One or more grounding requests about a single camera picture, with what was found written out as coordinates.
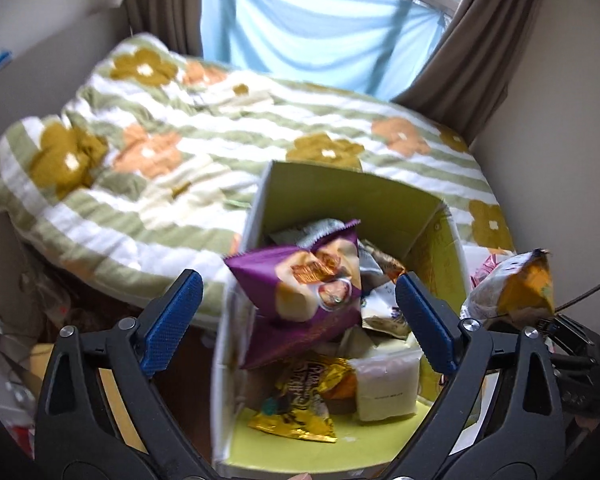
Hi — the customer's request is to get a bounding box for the dark brown snack packet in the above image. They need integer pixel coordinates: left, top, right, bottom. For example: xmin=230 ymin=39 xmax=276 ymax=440
xmin=357 ymin=240 xmax=406 ymax=286

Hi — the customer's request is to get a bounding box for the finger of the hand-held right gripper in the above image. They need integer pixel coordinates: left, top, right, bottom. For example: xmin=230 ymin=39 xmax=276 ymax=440
xmin=537 ymin=310 xmax=600 ymax=356

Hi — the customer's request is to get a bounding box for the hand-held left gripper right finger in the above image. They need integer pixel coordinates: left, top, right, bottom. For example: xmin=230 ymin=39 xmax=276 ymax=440
xmin=387 ymin=271 xmax=566 ymax=480

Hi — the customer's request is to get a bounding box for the yellow-green cardboard box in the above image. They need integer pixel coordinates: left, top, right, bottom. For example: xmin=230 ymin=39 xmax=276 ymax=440
xmin=211 ymin=160 xmax=473 ymax=480

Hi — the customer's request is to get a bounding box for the grey headboard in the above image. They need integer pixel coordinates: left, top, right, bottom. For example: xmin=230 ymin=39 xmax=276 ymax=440
xmin=0 ymin=7 xmax=131 ymax=171

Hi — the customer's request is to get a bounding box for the brown curtain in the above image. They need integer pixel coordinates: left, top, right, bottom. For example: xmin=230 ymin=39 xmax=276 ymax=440
xmin=395 ymin=0 xmax=561 ymax=143
xmin=125 ymin=0 xmax=206 ymax=58

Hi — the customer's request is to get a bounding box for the floral striped quilt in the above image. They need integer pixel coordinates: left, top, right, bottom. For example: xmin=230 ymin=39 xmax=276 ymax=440
xmin=0 ymin=32 xmax=518 ymax=331

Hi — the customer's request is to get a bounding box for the grey white snack packet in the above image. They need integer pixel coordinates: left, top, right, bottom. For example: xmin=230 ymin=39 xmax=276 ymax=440
xmin=360 ymin=285 xmax=416 ymax=338

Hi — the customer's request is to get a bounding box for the yellow black snack packet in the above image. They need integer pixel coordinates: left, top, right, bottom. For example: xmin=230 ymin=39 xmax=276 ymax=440
xmin=247 ymin=355 xmax=356 ymax=445

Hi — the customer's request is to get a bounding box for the purple snack packet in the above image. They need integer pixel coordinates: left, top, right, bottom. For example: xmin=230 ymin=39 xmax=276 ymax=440
xmin=241 ymin=310 xmax=362 ymax=371
xmin=223 ymin=220 xmax=363 ymax=322

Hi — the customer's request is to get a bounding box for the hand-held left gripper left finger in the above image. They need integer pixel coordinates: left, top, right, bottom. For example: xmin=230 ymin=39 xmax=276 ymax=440
xmin=34 ymin=269 xmax=208 ymax=480

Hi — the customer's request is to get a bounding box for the orange gold snack packet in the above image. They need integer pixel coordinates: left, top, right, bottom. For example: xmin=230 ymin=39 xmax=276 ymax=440
xmin=461 ymin=249 xmax=557 ymax=328

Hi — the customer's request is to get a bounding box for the pink snack packet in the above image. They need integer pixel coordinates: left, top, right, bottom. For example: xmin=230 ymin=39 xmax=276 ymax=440
xmin=467 ymin=252 xmax=511 ymax=286

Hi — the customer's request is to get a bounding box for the light blue cloth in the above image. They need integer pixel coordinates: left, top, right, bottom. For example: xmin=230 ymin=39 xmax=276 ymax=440
xmin=200 ymin=0 xmax=448 ymax=101

